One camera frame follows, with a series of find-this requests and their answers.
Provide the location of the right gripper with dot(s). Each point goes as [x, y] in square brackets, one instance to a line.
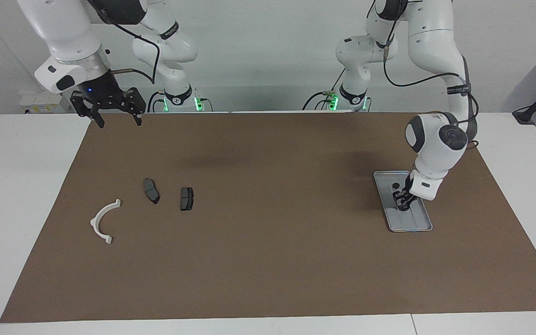
[103, 90]

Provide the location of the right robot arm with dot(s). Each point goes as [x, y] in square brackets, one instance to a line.
[68, 32]

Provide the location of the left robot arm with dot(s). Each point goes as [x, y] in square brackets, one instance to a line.
[435, 42]

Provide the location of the grey metal tray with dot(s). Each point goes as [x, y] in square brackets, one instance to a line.
[410, 222]

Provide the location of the dark grey brake pad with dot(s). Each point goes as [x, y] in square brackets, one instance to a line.
[186, 199]
[150, 190]

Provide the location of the white curved plastic bracket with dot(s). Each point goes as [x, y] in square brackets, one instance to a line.
[97, 226]

